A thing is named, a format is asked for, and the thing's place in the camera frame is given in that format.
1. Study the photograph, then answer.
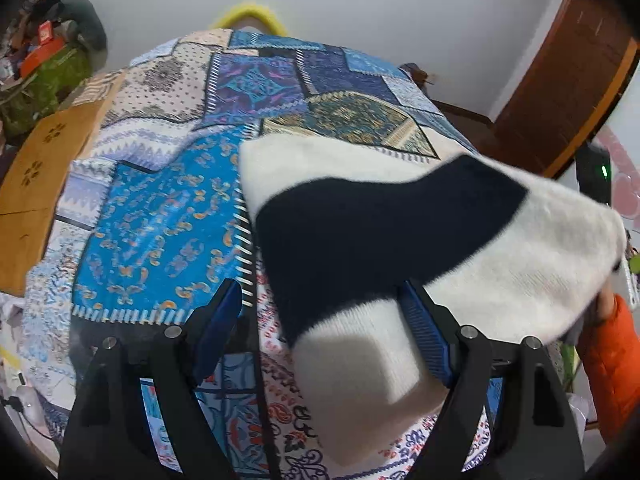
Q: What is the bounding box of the green patterned bag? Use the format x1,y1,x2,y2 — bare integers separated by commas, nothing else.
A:
0,45,93,136

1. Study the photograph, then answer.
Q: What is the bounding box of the black and white striped sweater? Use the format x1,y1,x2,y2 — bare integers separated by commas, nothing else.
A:
237,132,628,468

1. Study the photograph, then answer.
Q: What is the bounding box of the yellow foam tube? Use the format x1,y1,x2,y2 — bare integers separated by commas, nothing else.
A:
212,2,286,37

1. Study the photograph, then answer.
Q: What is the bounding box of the brown wooden door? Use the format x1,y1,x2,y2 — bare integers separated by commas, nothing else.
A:
492,0,640,178

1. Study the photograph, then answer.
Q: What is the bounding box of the person's right hand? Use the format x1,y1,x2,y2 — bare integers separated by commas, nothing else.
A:
595,287,619,322

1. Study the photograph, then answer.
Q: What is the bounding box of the orange box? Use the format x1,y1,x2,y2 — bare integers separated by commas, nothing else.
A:
22,22,68,73

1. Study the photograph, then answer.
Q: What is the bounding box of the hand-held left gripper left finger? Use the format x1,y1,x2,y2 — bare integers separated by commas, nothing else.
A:
57,277,246,480

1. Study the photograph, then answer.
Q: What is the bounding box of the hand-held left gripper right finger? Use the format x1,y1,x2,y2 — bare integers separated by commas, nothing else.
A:
397,279,586,480

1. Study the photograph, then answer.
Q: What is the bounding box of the blue patchwork blanket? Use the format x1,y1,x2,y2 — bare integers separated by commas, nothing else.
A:
15,27,506,480

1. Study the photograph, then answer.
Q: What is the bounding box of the wooden lap table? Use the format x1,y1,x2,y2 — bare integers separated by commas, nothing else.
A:
0,97,108,298

